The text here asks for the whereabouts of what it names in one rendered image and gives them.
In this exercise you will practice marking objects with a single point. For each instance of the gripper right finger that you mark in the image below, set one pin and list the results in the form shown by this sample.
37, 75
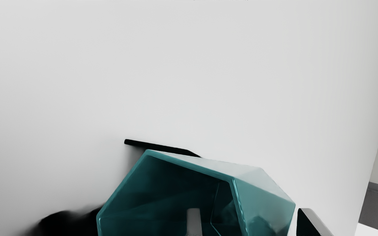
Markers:
308, 224

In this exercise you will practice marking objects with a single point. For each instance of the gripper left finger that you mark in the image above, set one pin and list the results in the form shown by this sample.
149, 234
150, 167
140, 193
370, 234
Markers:
194, 223

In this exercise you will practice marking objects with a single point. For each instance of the teal faceted mug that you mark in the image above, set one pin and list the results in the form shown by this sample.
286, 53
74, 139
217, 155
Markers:
261, 193

